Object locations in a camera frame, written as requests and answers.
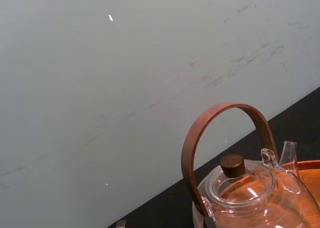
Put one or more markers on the small grey wooden piece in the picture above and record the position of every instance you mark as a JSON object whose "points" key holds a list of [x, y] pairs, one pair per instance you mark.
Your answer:
{"points": [[121, 224]]}

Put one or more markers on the black table cloth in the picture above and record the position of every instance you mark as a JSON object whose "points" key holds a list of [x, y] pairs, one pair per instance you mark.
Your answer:
{"points": [[165, 208]]}

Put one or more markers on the round wooden tray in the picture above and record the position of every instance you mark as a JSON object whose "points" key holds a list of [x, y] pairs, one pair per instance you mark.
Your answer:
{"points": [[308, 174]]}

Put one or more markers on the clear glass teapot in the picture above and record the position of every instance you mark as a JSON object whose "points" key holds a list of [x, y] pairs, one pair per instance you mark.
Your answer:
{"points": [[282, 188]]}

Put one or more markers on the glass lid with wooden knob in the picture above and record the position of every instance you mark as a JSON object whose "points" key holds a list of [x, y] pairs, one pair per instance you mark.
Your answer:
{"points": [[232, 165]]}

